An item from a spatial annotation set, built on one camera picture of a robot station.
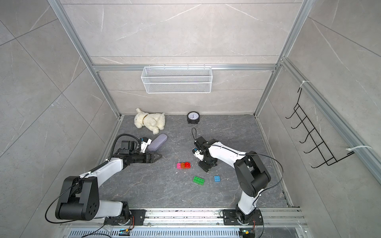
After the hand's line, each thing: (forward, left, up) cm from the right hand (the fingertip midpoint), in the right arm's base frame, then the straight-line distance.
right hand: (209, 165), depth 89 cm
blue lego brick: (-8, -5, -2) cm, 9 cm away
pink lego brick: (-1, +19, +1) cm, 19 cm away
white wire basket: (+51, +20, +28) cm, 61 cm away
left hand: (+5, +31, +7) cm, 32 cm away
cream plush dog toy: (+29, +36, +9) cm, 47 cm away
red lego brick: (0, +13, 0) cm, 13 cm away
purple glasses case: (+17, +34, +1) cm, 38 cm away
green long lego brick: (-9, +6, -1) cm, 11 cm away
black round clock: (+41, +9, +1) cm, 42 cm away
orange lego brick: (0, +16, +1) cm, 16 cm away
